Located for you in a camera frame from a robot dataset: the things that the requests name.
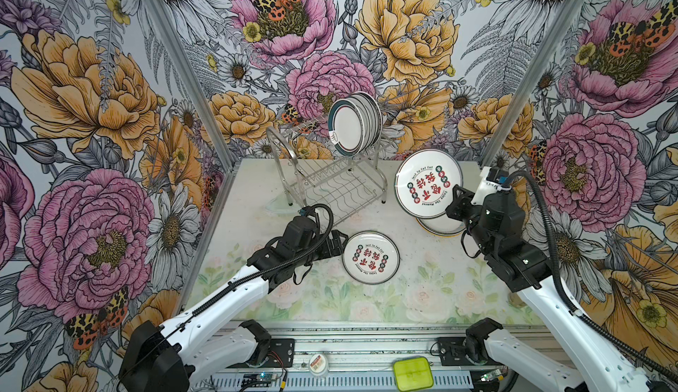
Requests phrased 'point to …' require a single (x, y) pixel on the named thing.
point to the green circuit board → (258, 380)
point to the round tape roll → (318, 364)
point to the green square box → (413, 373)
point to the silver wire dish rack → (340, 187)
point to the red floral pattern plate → (371, 257)
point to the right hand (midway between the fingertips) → (452, 194)
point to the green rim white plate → (346, 127)
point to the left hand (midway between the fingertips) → (335, 249)
